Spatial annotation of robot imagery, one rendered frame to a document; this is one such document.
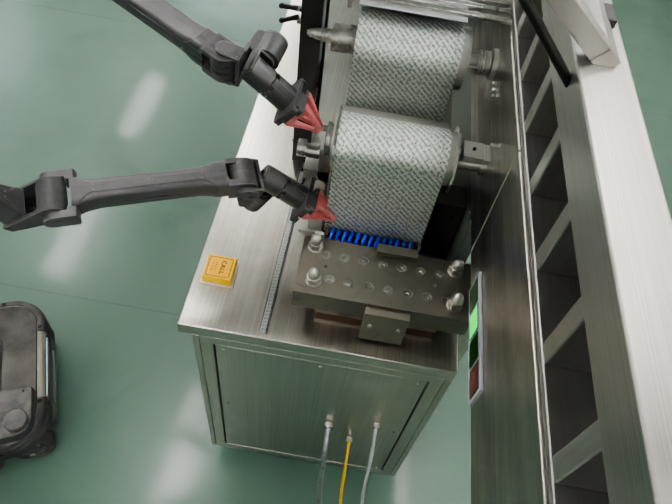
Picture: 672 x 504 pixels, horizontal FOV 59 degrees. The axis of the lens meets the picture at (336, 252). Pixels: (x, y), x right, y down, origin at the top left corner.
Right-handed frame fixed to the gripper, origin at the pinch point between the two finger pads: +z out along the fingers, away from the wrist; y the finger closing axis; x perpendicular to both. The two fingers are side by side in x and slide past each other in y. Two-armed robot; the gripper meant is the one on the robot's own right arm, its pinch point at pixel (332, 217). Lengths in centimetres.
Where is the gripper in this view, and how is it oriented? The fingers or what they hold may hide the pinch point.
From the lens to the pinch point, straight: 140.2
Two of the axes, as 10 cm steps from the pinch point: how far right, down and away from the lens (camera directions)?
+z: 8.0, 4.5, 4.0
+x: 5.9, -4.3, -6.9
